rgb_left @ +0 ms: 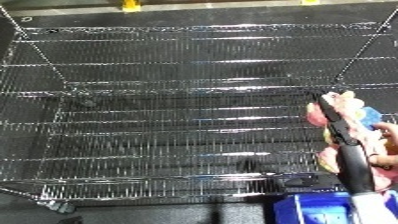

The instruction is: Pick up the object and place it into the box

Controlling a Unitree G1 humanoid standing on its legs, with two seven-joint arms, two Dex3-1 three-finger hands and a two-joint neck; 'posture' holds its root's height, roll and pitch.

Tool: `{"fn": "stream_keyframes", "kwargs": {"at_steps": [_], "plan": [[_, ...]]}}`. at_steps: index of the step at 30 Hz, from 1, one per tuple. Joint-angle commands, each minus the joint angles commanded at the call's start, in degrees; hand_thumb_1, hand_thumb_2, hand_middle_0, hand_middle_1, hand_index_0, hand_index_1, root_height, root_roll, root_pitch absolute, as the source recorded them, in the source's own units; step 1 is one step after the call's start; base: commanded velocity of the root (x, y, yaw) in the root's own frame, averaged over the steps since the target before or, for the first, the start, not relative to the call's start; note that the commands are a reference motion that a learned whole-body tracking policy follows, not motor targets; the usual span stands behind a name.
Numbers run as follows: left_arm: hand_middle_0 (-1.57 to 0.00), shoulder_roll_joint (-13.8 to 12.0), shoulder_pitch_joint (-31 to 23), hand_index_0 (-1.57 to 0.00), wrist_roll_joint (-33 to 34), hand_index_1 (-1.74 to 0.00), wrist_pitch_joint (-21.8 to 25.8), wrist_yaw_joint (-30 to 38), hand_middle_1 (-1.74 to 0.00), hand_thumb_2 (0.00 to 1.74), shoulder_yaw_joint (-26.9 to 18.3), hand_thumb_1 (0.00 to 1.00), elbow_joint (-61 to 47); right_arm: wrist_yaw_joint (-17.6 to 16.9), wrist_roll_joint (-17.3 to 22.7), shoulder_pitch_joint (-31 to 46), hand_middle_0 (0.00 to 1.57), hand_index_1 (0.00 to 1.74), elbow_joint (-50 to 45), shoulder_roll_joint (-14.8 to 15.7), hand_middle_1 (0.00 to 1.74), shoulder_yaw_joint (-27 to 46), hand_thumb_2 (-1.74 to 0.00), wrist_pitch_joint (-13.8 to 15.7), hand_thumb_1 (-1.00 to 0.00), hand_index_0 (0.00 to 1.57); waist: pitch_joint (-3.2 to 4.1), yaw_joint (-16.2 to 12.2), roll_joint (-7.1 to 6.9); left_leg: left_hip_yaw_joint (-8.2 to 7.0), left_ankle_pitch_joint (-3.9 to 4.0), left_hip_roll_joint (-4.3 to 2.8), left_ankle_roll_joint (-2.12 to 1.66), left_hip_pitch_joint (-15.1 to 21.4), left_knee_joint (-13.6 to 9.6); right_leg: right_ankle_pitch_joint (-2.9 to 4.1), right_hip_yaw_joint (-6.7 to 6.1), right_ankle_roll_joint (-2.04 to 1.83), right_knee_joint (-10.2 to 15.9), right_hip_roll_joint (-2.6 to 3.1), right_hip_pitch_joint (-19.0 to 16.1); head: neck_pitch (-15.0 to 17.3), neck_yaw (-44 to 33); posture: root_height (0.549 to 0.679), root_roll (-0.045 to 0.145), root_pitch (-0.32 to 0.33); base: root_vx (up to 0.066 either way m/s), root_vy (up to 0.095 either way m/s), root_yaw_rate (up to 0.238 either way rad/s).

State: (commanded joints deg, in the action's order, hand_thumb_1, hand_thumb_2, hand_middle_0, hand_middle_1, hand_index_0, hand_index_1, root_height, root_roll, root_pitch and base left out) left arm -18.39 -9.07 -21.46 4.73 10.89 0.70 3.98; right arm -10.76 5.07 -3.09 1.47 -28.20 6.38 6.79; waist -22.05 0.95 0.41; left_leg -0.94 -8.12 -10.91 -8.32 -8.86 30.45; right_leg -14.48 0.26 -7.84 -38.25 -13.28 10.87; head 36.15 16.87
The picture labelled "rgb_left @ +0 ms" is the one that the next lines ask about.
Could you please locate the pale right robot arm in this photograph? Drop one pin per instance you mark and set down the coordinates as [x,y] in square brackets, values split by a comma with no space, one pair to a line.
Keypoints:
[373,210]

